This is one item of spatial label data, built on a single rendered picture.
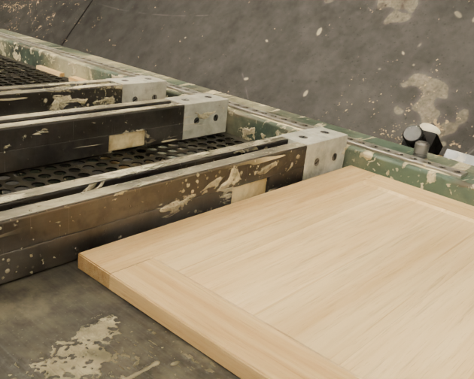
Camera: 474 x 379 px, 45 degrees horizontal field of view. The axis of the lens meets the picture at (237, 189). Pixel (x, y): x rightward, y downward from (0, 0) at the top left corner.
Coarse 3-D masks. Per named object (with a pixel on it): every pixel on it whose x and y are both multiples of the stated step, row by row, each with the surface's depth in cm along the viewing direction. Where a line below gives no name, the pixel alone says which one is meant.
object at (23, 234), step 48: (240, 144) 89; (288, 144) 92; (336, 144) 99; (48, 192) 63; (96, 192) 65; (144, 192) 69; (192, 192) 75; (0, 240) 56; (48, 240) 60; (96, 240) 65
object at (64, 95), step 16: (96, 80) 122; (112, 80) 123; (128, 80) 125; (144, 80) 127; (160, 80) 129; (0, 96) 102; (16, 96) 104; (32, 96) 107; (48, 96) 109; (64, 96) 112; (80, 96) 114; (96, 96) 117; (112, 96) 120; (128, 96) 123; (144, 96) 127; (160, 96) 130; (0, 112) 103; (16, 112) 105; (32, 112) 108
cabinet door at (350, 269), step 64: (320, 192) 88; (384, 192) 92; (128, 256) 62; (192, 256) 65; (256, 256) 66; (320, 256) 68; (384, 256) 70; (448, 256) 72; (192, 320) 53; (256, 320) 54; (320, 320) 55; (384, 320) 57; (448, 320) 58
